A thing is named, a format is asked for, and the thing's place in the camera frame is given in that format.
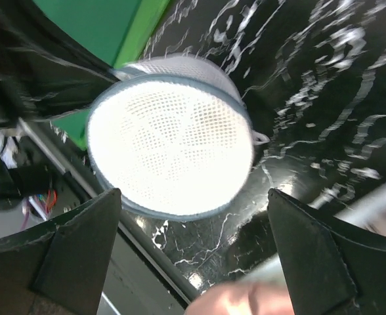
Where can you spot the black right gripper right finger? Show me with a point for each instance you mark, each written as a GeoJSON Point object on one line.
{"type": "Point", "coordinates": [330, 266]}

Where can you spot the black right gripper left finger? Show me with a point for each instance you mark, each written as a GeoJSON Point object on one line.
{"type": "Point", "coordinates": [60, 266]}

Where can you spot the white mesh laundry bag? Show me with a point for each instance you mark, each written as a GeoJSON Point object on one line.
{"type": "Point", "coordinates": [174, 136]}

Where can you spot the pink satin bra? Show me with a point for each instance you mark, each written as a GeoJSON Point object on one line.
{"type": "Point", "coordinates": [242, 298]}

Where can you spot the green binder folder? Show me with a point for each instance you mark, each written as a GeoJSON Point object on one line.
{"type": "Point", "coordinates": [114, 31]}

